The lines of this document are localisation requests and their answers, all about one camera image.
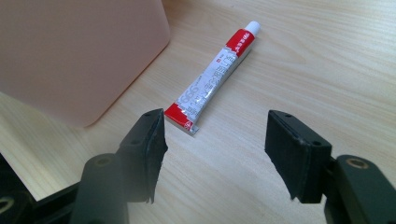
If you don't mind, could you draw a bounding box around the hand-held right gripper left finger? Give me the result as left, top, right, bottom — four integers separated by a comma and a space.
68, 107, 169, 224

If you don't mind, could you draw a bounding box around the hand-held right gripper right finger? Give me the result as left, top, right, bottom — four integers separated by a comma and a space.
264, 109, 396, 224

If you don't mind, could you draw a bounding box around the red and white ointment tube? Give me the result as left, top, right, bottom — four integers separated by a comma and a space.
163, 21, 262, 135

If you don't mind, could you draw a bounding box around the pink plastic container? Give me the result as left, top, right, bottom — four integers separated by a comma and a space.
0, 0, 172, 128

